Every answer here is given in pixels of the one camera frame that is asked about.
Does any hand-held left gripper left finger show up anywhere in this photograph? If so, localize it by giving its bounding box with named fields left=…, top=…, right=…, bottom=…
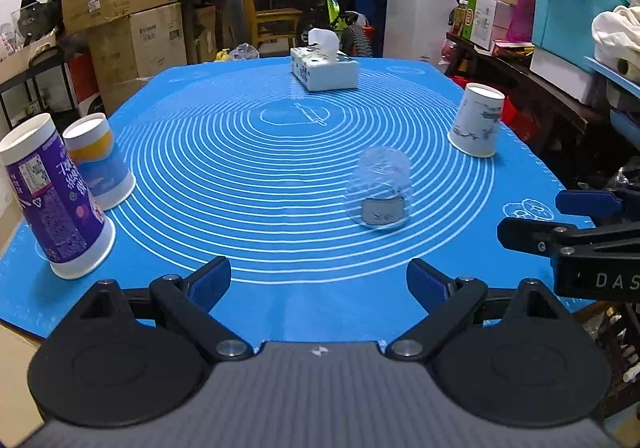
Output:
left=75, top=255, right=253, bottom=363

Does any blue silicone mat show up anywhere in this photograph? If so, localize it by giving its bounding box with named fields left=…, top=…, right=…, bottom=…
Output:
left=0, top=56, right=576, bottom=336

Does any black metal shelf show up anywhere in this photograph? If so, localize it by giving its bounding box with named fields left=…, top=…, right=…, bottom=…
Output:
left=0, top=46, right=81, bottom=129

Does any white chest freezer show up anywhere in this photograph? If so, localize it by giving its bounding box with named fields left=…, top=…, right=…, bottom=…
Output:
left=382, top=0, right=461, bottom=64

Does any blue plastic storage bin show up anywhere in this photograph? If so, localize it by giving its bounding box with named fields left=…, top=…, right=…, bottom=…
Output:
left=530, top=0, right=633, bottom=66

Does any crumpled clear plastic bag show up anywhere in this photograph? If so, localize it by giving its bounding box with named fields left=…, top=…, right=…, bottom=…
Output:
left=227, top=43, right=261, bottom=62

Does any green and white carton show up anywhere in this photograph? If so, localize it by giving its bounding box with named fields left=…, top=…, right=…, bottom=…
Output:
left=461, top=0, right=513, bottom=52

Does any orange and blue paper cup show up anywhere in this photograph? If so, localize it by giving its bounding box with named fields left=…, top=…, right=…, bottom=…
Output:
left=62, top=113, right=137, bottom=210

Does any purple paper cup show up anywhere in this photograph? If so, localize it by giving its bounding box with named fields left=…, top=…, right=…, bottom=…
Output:
left=0, top=113, right=117, bottom=280

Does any white blue tissue box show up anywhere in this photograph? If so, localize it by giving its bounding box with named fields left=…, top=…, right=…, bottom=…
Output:
left=290, top=28, right=361, bottom=92

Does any clear plastic cup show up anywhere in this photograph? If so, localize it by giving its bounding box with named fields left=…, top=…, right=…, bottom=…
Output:
left=345, top=145, right=413, bottom=231

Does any white foam box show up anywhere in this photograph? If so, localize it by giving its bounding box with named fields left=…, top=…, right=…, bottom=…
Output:
left=529, top=48, right=608, bottom=104

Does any magenta bag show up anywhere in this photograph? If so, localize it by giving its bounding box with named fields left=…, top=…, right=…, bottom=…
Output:
left=507, top=0, right=538, bottom=43

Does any white blue-print paper cup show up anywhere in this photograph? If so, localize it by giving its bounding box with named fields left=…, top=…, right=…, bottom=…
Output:
left=446, top=82, right=506, bottom=159

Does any white cloth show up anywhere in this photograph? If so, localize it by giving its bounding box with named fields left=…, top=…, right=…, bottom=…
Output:
left=591, top=4, right=640, bottom=74

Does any bicycle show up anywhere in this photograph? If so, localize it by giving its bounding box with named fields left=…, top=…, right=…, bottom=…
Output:
left=270, top=0, right=373, bottom=59

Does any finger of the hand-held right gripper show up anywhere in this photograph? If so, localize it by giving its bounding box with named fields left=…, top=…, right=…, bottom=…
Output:
left=497, top=217, right=596, bottom=256
left=555, top=188, right=640, bottom=229

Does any dark wooden side table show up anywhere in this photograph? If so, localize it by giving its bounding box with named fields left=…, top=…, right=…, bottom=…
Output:
left=445, top=31, right=640, bottom=189

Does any wooden chair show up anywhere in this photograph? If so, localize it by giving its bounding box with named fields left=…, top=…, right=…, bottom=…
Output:
left=240, top=0, right=303, bottom=49

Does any black backpack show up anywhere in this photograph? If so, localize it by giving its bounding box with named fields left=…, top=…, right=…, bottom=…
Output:
left=10, top=0, right=63, bottom=49

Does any large cardboard box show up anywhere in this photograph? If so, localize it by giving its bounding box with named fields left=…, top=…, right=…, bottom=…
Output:
left=90, top=3, right=188, bottom=114

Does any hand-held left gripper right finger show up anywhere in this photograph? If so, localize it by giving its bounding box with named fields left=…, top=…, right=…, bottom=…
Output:
left=387, top=258, right=568, bottom=361

